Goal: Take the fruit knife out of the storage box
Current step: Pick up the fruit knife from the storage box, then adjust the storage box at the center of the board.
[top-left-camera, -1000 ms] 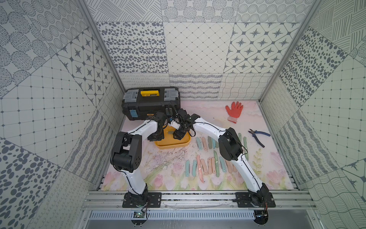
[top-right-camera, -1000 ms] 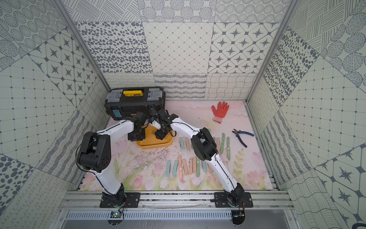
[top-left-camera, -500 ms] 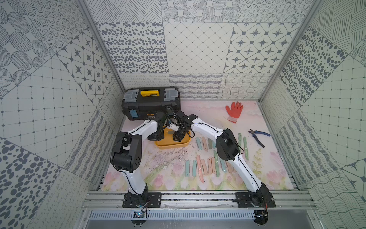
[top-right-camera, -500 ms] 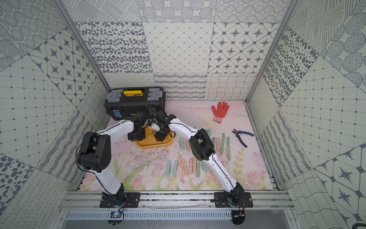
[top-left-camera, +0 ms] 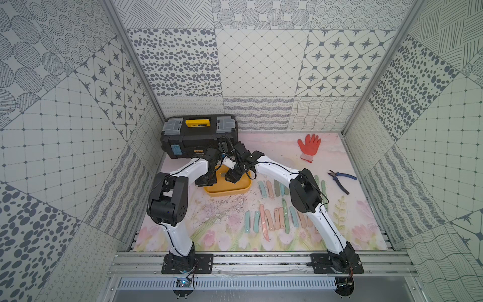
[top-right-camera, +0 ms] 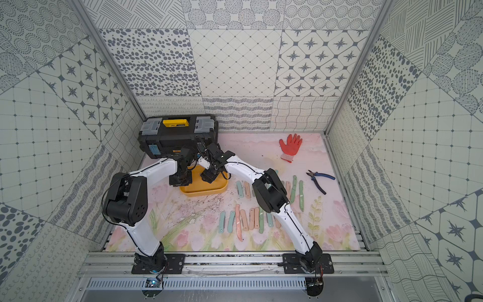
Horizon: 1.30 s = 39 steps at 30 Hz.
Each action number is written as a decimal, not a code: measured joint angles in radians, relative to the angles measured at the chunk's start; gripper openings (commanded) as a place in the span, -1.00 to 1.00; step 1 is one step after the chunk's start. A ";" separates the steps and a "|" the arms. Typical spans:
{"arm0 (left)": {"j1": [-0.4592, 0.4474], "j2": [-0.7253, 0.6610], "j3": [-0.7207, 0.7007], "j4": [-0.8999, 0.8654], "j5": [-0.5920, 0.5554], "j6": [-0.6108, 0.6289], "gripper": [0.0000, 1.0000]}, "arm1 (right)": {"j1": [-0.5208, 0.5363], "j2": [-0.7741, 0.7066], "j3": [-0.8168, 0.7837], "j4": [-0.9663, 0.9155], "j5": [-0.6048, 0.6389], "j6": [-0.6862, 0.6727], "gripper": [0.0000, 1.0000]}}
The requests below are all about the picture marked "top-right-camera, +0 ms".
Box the long coral fruit knife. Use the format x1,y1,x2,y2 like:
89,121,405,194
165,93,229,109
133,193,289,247
235,204,243,242

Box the mint glossy folding knife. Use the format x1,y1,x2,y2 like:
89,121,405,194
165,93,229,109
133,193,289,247
236,181,245,198

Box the green folding fruit knife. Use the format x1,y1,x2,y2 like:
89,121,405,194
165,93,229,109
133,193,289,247
259,210,264,234

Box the red work glove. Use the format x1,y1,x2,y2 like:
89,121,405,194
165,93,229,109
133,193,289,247
279,133,303,163

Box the pink folding fruit knife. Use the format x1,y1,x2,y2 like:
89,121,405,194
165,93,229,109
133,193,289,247
240,210,249,232

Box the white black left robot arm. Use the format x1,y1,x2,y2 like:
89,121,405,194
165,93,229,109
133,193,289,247
101,148,197,262

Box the aluminium front rail frame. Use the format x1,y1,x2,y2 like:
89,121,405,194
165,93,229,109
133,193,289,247
67,239,396,301

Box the yellow plastic storage tray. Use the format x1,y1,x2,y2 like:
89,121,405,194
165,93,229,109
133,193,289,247
179,166,229,198

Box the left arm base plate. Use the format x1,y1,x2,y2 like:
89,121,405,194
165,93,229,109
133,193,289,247
132,254,186,274

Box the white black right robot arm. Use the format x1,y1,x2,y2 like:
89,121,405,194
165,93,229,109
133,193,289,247
195,137,323,273

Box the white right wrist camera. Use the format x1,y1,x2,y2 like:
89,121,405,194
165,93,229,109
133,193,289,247
197,157,211,169

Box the teal folding fruit knife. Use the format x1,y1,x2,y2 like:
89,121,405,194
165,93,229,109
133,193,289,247
266,213,274,228

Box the blue handled pliers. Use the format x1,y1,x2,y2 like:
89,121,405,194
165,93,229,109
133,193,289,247
306,169,337,196

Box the black Deli toolbox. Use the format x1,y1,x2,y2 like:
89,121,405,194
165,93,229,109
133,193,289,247
138,114,218,159

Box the light green knife handle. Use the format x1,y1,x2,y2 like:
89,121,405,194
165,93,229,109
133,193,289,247
290,175,298,204

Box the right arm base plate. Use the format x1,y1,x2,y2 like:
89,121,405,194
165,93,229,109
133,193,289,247
278,254,335,274

